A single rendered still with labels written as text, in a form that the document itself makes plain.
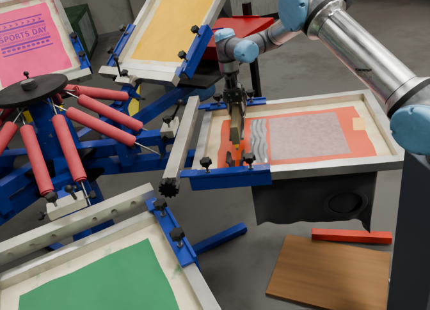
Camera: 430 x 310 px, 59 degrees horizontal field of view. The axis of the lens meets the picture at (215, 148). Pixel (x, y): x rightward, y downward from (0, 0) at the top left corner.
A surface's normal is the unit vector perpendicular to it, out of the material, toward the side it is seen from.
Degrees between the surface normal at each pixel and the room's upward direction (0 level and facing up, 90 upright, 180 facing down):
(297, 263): 0
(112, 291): 0
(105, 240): 90
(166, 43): 32
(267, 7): 90
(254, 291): 0
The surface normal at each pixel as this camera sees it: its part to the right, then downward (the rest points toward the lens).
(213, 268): -0.17, -0.83
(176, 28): -0.44, -0.43
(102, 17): 0.15, 0.51
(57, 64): 0.07, -0.48
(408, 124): -0.76, 0.50
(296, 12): -0.89, 0.32
